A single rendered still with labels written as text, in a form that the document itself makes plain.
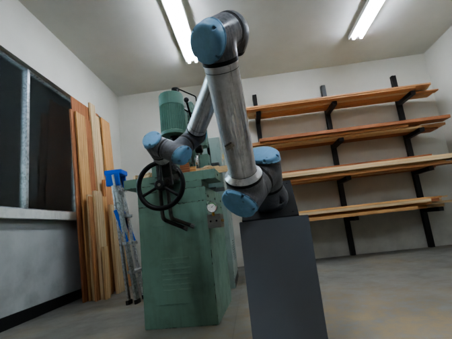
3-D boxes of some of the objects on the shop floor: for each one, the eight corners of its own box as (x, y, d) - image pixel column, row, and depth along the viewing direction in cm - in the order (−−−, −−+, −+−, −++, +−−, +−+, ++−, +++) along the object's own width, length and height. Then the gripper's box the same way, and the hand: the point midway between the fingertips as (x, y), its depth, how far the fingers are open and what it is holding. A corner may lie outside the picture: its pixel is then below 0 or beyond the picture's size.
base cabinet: (143, 330, 178) (136, 208, 191) (174, 305, 234) (167, 212, 248) (218, 325, 172) (206, 200, 185) (232, 300, 229) (222, 205, 242)
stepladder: (120, 307, 250) (101, 169, 272) (131, 300, 275) (112, 174, 297) (139, 303, 250) (118, 166, 272) (149, 296, 275) (129, 171, 297)
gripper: (172, 147, 152) (185, 169, 170) (155, 150, 153) (169, 171, 171) (171, 162, 147) (184, 182, 166) (154, 165, 149) (169, 184, 167)
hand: (176, 180), depth 166 cm, fingers closed
